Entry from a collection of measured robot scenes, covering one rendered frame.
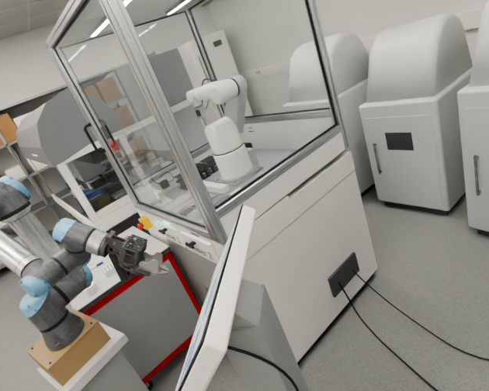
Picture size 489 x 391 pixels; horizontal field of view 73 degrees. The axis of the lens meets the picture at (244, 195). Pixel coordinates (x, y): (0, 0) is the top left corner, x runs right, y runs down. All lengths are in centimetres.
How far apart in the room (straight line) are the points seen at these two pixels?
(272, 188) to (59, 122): 152
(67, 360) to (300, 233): 113
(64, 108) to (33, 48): 350
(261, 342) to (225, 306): 23
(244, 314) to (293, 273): 88
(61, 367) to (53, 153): 140
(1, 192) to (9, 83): 452
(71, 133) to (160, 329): 139
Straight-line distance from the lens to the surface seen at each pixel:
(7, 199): 143
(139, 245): 107
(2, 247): 128
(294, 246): 170
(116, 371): 167
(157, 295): 211
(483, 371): 200
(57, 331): 154
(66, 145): 249
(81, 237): 111
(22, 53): 594
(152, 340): 222
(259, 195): 148
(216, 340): 66
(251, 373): 102
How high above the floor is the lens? 163
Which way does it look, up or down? 23 degrees down
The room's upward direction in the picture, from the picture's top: 22 degrees counter-clockwise
